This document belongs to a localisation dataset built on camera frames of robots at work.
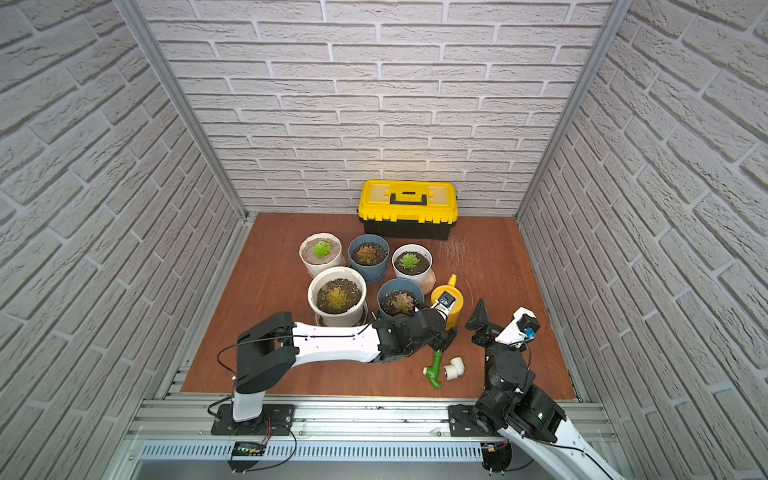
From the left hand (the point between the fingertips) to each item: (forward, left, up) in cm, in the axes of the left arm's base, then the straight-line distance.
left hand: (440, 303), depth 83 cm
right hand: (-7, -12, +11) cm, 18 cm away
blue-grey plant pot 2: (+6, +14, -2) cm, 16 cm away
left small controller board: (-32, +49, -15) cm, 61 cm away
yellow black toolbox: (+33, +8, +6) cm, 34 cm away
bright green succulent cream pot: (+19, +36, 0) cm, 41 cm away
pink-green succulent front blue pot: (+1, +11, -2) cm, 11 cm away
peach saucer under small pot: (+14, +1, -11) cm, 18 cm away
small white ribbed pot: (+11, +5, -1) cm, 12 cm away
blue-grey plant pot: (+14, +19, -4) cm, 24 cm away
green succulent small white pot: (+16, +8, -1) cm, 18 cm away
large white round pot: (-3, +25, +1) cm, 25 cm away
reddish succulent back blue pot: (+18, +22, -1) cm, 29 cm away
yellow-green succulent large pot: (+2, +30, -1) cm, 30 cm away
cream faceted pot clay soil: (+14, +38, -1) cm, 41 cm away
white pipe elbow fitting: (-16, -3, -8) cm, 18 cm away
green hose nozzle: (-16, +2, -10) cm, 19 cm away
